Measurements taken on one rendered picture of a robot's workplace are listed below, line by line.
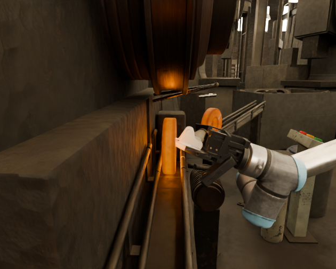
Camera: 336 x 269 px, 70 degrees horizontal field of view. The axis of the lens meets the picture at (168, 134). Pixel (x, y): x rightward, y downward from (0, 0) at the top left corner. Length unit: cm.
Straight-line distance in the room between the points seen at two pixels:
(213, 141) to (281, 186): 22
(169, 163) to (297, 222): 116
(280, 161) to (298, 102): 229
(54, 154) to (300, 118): 291
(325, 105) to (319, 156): 234
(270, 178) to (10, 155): 61
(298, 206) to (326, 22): 303
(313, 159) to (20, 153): 82
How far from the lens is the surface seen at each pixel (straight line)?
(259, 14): 974
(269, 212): 74
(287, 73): 450
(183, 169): 56
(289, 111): 292
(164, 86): 53
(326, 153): 90
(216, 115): 111
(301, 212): 162
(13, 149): 22
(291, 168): 71
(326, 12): 419
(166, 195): 57
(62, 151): 19
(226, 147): 64
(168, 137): 59
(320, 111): 318
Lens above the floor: 93
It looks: 14 degrees down
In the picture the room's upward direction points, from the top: straight up
